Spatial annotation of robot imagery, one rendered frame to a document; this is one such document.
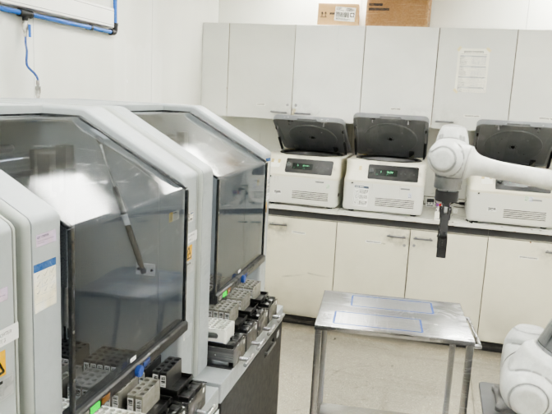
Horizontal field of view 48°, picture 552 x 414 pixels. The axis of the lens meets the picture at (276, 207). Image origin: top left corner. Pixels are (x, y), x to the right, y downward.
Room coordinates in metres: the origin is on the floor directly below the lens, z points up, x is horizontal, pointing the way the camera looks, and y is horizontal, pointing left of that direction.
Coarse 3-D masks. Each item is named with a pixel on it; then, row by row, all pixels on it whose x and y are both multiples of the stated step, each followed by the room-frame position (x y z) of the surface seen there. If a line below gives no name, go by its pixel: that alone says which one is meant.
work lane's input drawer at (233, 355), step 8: (232, 336) 2.10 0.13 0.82; (240, 336) 2.12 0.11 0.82; (208, 344) 2.06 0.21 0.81; (216, 344) 2.05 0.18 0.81; (224, 344) 2.04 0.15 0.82; (232, 344) 2.04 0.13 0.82; (240, 344) 2.09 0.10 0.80; (208, 352) 2.05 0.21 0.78; (216, 352) 2.04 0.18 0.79; (224, 352) 2.03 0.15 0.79; (232, 352) 2.02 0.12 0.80; (240, 352) 2.10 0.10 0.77; (216, 360) 2.04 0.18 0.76; (224, 360) 2.03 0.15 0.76; (232, 360) 2.02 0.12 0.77; (240, 360) 2.08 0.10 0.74; (248, 360) 2.06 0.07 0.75; (232, 368) 2.02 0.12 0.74
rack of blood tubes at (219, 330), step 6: (210, 318) 2.16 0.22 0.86; (210, 324) 2.10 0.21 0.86; (216, 324) 2.10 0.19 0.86; (222, 324) 2.11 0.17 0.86; (228, 324) 2.11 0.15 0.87; (210, 330) 2.06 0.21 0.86; (216, 330) 2.06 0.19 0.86; (222, 330) 2.05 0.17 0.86; (228, 330) 2.08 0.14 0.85; (210, 336) 2.13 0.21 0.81; (216, 336) 2.13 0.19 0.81; (222, 336) 2.05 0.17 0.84; (228, 336) 2.08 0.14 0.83; (222, 342) 2.05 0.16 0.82
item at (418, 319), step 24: (336, 312) 2.42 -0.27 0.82; (360, 312) 2.43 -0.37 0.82; (384, 312) 2.45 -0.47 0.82; (408, 312) 2.46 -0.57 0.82; (432, 312) 2.48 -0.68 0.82; (456, 312) 2.49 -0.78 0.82; (384, 336) 2.23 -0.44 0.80; (408, 336) 2.21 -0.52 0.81; (432, 336) 2.21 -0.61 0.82; (456, 336) 2.22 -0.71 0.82; (312, 384) 2.27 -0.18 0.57; (312, 408) 2.27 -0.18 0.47; (336, 408) 2.64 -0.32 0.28; (360, 408) 2.65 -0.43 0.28
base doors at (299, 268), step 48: (288, 240) 4.40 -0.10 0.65; (336, 240) 4.31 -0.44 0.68; (384, 240) 4.22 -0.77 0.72; (480, 240) 4.07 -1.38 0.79; (288, 288) 4.39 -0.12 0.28; (336, 288) 4.31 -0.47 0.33; (384, 288) 4.21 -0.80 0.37; (432, 288) 4.14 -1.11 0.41; (480, 288) 4.06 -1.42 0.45; (528, 288) 3.99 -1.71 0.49; (480, 336) 4.06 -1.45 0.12
